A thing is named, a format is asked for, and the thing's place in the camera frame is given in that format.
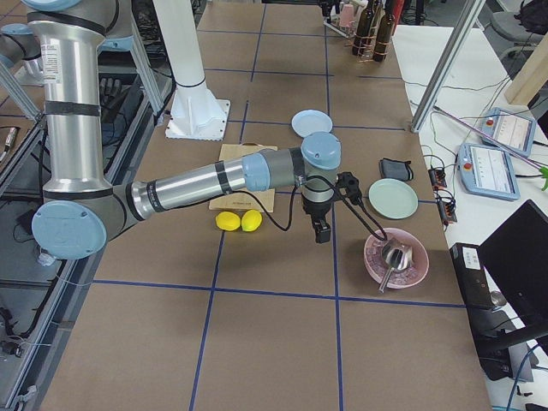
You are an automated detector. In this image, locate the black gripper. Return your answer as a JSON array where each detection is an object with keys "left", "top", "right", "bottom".
[{"left": 302, "top": 196, "right": 333, "bottom": 244}]

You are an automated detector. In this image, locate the light blue plate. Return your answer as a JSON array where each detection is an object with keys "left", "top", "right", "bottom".
[{"left": 291, "top": 110, "right": 333, "bottom": 138}]

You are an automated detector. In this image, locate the light green plate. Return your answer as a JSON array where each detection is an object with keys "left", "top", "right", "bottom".
[{"left": 368, "top": 178, "right": 419, "bottom": 219}]

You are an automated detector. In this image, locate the upper yellow lemon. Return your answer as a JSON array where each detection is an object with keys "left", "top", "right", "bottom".
[{"left": 241, "top": 210, "right": 263, "bottom": 232}]

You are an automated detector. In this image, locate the yellow lemon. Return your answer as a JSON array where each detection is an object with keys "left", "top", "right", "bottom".
[
  {"left": 241, "top": 210, "right": 263, "bottom": 232},
  {"left": 215, "top": 211, "right": 241, "bottom": 231}
]

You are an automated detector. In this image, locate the pink bowl with ice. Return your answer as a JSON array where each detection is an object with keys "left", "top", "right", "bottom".
[{"left": 363, "top": 228, "right": 429, "bottom": 290}]

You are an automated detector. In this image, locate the folded grey cloth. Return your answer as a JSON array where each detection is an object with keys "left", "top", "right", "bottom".
[{"left": 379, "top": 158, "right": 414, "bottom": 182}]

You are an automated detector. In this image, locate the bamboo cutting board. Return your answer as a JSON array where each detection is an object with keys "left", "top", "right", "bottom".
[{"left": 208, "top": 143, "right": 279, "bottom": 214}]

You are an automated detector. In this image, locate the lower yellow lemon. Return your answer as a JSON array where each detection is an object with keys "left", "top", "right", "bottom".
[{"left": 215, "top": 211, "right": 241, "bottom": 231}]

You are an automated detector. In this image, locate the steel ice scoop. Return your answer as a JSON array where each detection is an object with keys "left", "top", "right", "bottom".
[{"left": 378, "top": 237, "right": 413, "bottom": 293}]

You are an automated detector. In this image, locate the near teach pendant tablet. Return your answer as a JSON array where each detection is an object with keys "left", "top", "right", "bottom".
[{"left": 457, "top": 143, "right": 520, "bottom": 201}]

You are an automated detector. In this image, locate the teach pendant tablet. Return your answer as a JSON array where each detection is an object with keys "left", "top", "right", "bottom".
[
  {"left": 481, "top": 107, "right": 537, "bottom": 157},
  {"left": 457, "top": 143, "right": 520, "bottom": 201}
]

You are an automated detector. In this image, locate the dark green wine bottle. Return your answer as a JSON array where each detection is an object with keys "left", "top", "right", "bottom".
[{"left": 352, "top": 1, "right": 375, "bottom": 56}]

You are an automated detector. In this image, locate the pink plastic cup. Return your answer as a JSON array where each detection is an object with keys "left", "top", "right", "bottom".
[{"left": 339, "top": 3, "right": 355, "bottom": 29}]

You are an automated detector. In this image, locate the black laptop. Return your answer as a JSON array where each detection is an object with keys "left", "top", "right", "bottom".
[{"left": 479, "top": 200, "right": 547, "bottom": 325}]

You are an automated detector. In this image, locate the black desktop computer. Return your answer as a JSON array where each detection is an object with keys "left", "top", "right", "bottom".
[{"left": 450, "top": 242, "right": 535, "bottom": 382}]

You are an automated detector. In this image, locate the far teach pendant tablet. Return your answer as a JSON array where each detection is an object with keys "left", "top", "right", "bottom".
[{"left": 481, "top": 107, "right": 537, "bottom": 157}]

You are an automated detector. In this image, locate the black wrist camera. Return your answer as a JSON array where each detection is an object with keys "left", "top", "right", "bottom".
[{"left": 337, "top": 171, "right": 363, "bottom": 206}]

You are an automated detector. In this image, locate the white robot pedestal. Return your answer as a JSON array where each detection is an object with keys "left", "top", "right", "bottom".
[{"left": 153, "top": 0, "right": 230, "bottom": 141}]

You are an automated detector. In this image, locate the copper wire bottle rack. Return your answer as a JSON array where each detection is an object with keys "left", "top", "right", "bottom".
[{"left": 357, "top": 25, "right": 379, "bottom": 63}]

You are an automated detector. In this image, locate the aluminium frame post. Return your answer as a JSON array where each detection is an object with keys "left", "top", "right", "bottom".
[{"left": 410, "top": 0, "right": 485, "bottom": 133}]

